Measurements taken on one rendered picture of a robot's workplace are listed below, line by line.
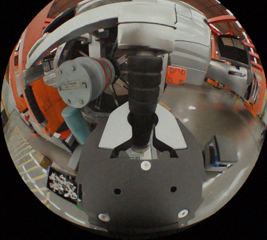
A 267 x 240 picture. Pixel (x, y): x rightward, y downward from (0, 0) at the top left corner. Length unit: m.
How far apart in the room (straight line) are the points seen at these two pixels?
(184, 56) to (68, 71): 0.76
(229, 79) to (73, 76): 2.53
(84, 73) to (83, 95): 0.05
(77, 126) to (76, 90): 0.20
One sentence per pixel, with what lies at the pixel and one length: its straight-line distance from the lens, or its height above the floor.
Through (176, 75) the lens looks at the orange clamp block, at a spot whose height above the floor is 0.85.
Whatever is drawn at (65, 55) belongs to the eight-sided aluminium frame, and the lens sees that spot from 0.50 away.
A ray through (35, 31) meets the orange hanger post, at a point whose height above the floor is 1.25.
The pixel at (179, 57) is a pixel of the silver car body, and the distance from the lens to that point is 0.74.
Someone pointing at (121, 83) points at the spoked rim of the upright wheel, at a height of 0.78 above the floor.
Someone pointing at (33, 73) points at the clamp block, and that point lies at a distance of 0.33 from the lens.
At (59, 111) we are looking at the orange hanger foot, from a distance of 0.73.
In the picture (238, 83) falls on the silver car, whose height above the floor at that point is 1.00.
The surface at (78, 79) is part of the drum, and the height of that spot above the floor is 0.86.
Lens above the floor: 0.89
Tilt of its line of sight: 32 degrees down
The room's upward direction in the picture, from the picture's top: 1 degrees clockwise
